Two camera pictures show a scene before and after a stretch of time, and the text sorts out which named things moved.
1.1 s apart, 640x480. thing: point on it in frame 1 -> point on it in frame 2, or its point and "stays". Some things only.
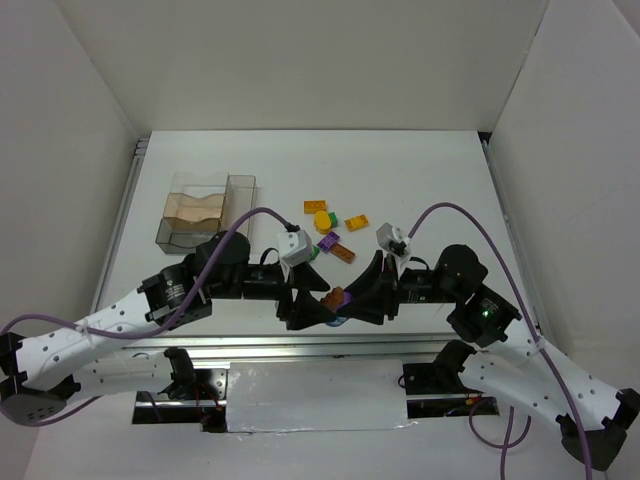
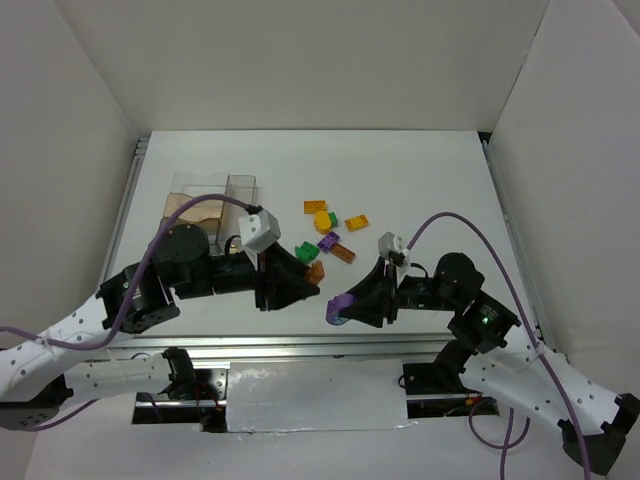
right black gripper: [392, 290] stays
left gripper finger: [308, 312] -> [281, 294]
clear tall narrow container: [239, 201] stays
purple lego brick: [327, 242] stays
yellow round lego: [322, 222] stays
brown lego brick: [334, 298] -> [316, 272]
